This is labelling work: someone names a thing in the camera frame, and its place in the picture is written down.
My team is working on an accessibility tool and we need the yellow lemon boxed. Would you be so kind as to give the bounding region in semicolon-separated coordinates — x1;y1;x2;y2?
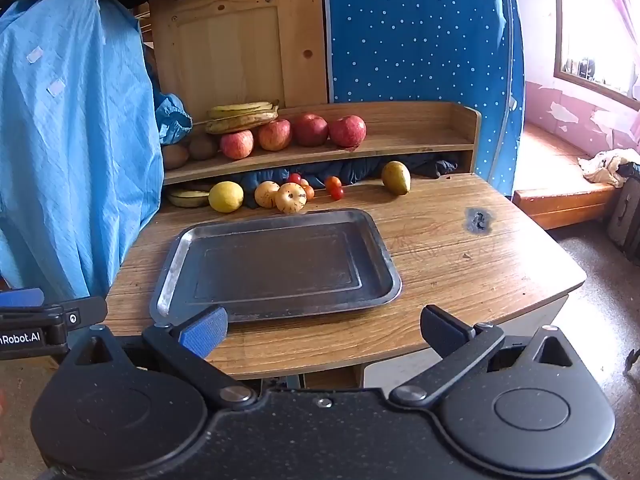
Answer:
208;181;244;214

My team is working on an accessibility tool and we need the red tomato pair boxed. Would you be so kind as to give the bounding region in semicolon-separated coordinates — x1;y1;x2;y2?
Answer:
330;186;345;200

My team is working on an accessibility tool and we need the orange tomato pair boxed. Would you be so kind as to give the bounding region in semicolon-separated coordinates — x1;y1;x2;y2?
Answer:
324;176;342;191

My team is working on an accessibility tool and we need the orange cherry tomato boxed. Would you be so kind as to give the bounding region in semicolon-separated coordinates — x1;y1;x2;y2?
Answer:
303;185;314;200

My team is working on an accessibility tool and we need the light blue cloth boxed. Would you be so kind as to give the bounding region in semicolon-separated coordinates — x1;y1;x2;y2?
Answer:
1;0;164;301

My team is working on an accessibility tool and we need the banana under shelf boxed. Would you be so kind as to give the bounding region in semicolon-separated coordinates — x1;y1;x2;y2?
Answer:
166;188;209;208

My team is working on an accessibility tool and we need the metal baking tray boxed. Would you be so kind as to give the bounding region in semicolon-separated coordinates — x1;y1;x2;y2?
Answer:
149;208;401;325

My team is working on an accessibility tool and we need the back yellow spotted pear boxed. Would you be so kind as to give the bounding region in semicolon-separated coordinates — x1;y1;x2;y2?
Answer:
254;181;280;209

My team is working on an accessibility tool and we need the yellow spotted pear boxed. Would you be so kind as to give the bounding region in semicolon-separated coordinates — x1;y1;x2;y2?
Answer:
274;182;307;214
254;181;280;209

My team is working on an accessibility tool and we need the yellow-green mango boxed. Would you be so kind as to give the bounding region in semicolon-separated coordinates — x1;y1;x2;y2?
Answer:
381;160;411;196

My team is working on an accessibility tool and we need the wooden bench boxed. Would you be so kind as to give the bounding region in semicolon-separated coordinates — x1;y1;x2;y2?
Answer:
512;124;620;230

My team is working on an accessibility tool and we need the front yellow spotted pear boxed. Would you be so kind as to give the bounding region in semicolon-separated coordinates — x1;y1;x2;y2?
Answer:
274;182;307;214

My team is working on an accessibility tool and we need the left brown kiwi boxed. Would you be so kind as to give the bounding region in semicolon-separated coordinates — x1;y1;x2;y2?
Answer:
162;144;190;171

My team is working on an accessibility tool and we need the brown kiwi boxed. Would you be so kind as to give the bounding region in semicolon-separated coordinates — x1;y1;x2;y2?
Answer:
188;133;218;160
162;144;190;171

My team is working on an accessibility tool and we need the dark bag at right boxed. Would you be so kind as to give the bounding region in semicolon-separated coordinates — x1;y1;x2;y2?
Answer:
608;162;640;264

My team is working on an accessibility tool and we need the dark blue cloth under shelf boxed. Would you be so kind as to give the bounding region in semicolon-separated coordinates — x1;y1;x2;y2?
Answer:
227;153;459;193

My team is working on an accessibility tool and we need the right brown kiwi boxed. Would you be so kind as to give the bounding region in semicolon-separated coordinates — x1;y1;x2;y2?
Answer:
188;133;218;160

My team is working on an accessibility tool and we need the leftmost red-yellow apple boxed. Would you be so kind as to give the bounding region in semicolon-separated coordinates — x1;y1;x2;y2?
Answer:
220;130;254;160

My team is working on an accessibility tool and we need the red-yellow apple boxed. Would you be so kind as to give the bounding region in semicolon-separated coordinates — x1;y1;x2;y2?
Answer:
220;130;254;160
257;119;292;152

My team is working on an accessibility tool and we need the crumpled blue plastic bag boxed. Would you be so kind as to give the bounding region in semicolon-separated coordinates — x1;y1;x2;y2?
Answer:
152;78;193;145

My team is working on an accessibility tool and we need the white cloth on bench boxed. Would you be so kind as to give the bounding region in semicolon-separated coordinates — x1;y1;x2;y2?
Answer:
577;148;640;188

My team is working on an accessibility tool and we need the lower spotted banana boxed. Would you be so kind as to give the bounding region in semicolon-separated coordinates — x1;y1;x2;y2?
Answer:
205;110;279;134

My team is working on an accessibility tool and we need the wooden desk shelf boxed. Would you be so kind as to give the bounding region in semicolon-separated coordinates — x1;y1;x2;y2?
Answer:
163;101;482;192

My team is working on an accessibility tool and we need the rightmost red apple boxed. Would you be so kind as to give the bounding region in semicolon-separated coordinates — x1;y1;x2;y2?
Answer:
329;115;367;148

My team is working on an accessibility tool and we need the top yellow banana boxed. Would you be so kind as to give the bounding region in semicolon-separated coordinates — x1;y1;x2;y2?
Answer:
207;101;278;119

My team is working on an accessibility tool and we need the pine wood cabinet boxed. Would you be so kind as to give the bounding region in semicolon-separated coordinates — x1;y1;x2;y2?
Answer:
149;0;328;122

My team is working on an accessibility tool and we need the blue starry fabric wardrobe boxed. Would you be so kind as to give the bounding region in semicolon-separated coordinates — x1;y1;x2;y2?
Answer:
324;0;525;195

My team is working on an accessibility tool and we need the wooden window frame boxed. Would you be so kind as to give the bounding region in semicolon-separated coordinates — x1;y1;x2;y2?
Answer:
554;0;639;110

